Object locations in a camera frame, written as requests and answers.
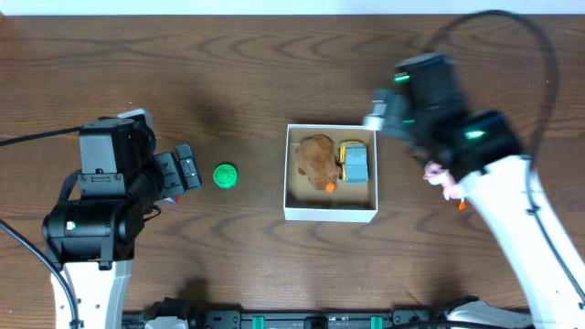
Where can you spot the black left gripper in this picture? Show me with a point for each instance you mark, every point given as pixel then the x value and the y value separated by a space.
pixel 178 166

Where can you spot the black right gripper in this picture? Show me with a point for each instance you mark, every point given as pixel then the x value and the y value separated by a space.
pixel 395 125

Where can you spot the colourful puzzle cube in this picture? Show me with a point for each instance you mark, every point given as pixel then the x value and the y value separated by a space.
pixel 173 200

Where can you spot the yellow grey toy truck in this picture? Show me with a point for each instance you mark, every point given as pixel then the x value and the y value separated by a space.
pixel 352 156

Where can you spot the brown plush toy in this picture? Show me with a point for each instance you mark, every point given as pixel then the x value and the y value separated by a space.
pixel 316 160

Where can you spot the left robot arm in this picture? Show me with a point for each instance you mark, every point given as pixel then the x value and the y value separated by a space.
pixel 101 210

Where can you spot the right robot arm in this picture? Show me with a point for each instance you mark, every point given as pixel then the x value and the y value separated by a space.
pixel 491 172

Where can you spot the green round spinner toy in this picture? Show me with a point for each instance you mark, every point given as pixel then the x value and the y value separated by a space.
pixel 225 176

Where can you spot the pink duck toy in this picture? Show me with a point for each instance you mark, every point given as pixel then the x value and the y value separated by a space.
pixel 436 175

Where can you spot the white cardboard box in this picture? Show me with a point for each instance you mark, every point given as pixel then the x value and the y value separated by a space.
pixel 349 202

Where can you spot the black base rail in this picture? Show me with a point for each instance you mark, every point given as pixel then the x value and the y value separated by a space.
pixel 470 310

